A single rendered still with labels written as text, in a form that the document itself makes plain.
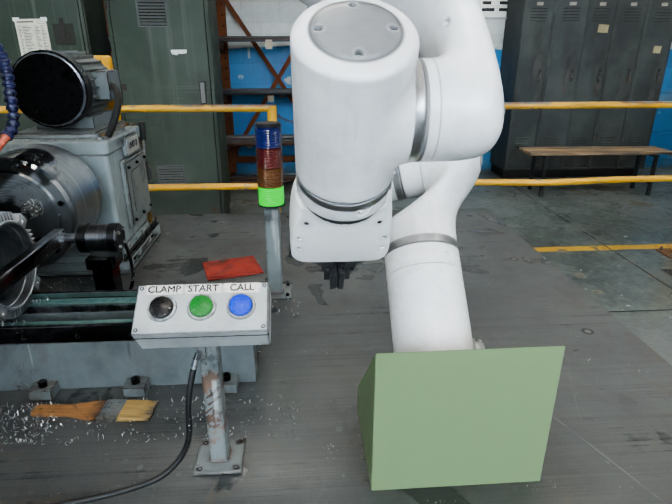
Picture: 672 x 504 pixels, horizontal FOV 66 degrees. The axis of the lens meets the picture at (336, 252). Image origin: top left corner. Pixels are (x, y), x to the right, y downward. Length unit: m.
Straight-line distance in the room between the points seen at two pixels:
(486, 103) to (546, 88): 5.68
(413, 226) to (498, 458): 0.35
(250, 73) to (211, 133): 1.94
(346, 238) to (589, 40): 5.81
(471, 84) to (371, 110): 0.08
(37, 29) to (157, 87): 0.86
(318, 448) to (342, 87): 0.63
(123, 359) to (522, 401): 0.67
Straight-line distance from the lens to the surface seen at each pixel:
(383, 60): 0.34
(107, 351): 1.01
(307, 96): 0.35
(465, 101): 0.38
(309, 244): 0.50
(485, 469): 0.81
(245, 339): 0.69
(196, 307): 0.68
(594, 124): 6.38
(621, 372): 1.15
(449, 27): 0.43
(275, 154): 1.18
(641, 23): 6.49
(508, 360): 0.71
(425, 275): 0.78
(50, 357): 1.06
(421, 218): 0.82
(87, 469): 0.90
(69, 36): 4.32
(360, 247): 0.51
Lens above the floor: 1.38
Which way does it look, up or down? 22 degrees down
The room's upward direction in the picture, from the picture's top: straight up
